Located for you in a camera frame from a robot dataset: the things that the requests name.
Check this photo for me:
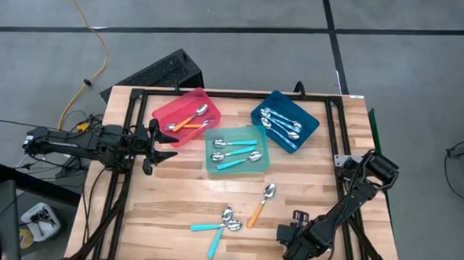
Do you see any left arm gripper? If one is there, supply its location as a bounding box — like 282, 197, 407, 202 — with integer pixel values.
129, 117, 181, 179

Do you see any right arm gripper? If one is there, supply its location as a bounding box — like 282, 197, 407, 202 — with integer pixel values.
275, 209, 335, 260

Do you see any orange-handled metal spoon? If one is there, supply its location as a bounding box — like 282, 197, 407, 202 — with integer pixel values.
183, 117, 216, 144
163, 121, 202, 133
172, 102, 209, 135
246, 182, 277, 231

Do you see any pink translucent plastic bin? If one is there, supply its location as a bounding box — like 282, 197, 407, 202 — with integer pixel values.
150, 85, 223, 150

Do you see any teal translucent plastic bin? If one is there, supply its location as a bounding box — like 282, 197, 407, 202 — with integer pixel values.
202, 122, 273, 178

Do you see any teal-handled metal spoon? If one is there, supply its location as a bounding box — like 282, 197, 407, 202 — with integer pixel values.
189, 218, 244, 235
207, 205, 235, 260
209, 144, 257, 164
212, 137, 259, 150
216, 148, 263, 173

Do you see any white-teal patterned-handle spoon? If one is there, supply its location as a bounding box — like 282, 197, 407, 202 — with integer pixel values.
266, 117, 301, 141
259, 109, 295, 132
262, 106, 303, 131
259, 117, 300, 151

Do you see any grey metal mounting plate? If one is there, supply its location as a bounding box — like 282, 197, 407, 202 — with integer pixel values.
333, 153, 352, 168

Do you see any dark blue plastic bin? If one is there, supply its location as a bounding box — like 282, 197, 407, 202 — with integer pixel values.
248, 88, 322, 156

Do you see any white tray of small parts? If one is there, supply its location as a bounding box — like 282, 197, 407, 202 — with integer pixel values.
18, 200, 64, 244

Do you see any black curved clamp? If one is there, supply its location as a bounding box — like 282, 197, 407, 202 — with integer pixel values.
293, 80, 309, 99

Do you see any yellow tape roll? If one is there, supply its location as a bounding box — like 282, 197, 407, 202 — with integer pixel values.
17, 227, 35, 251

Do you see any yellow extension cable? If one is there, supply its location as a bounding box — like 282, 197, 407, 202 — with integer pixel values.
51, 0, 112, 133

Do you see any black round wire stand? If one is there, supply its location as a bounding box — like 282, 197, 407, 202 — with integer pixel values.
442, 136, 464, 203

